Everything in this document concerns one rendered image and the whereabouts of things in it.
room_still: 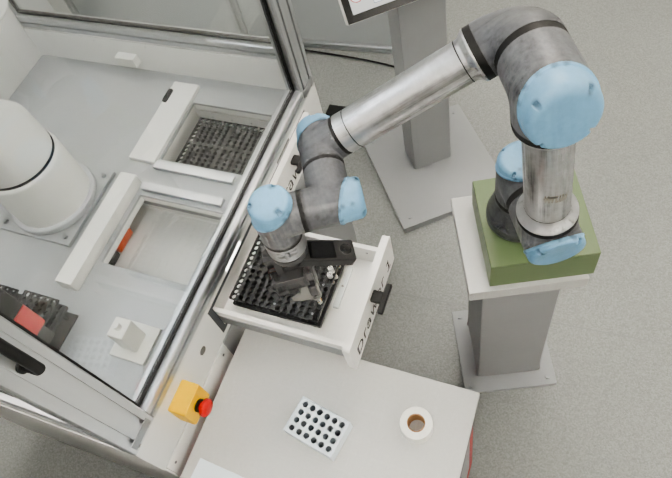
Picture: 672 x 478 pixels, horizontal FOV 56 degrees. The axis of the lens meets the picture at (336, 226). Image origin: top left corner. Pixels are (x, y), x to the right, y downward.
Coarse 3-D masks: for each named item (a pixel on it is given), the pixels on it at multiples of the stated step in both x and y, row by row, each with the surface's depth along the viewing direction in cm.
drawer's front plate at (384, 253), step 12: (384, 240) 144; (384, 252) 143; (372, 264) 141; (384, 264) 145; (372, 276) 140; (384, 276) 148; (372, 288) 139; (360, 300) 137; (360, 312) 136; (360, 324) 136; (348, 336) 133; (360, 336) 138; (348, 348) 132; (360, 348) 140; (348, 360) 136
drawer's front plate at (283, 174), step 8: (304, 112) 169; (296, 136) 165; (288, 144) 164; (296, 144) 165; (288, 152) 162; (296, 152) 166; (288, 160) 162; (280, 168) 160; (288, 168) 163; (280, 176) 159; (288, 176) 164; (296, 176) 169; (280, 184) 160; (288, 184) 165; (296, 184) 170
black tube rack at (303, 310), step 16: (256, 240) 153; (256, 256) 151; (240, 272) 149; (256, 272) 149; (320, 272) 146; (240, 288) 147; (256, 288) 146; (272, 288) 146; (320, 288) 147; (240, 304) 148; (256, 304) 144; (272, 304) 144; (288, 304) 146; (304, 304) 145; (304, 320) 143; (320, 320) 143
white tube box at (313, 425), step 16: (304, 400) 141; (304, 416) 140; (320, 416) 139; (336, 416) 138; (288, 432) 138; (304, 432) 138; (320, 432) 140; (336, 432) 138; (320, 448) 135; (336, 448) 135
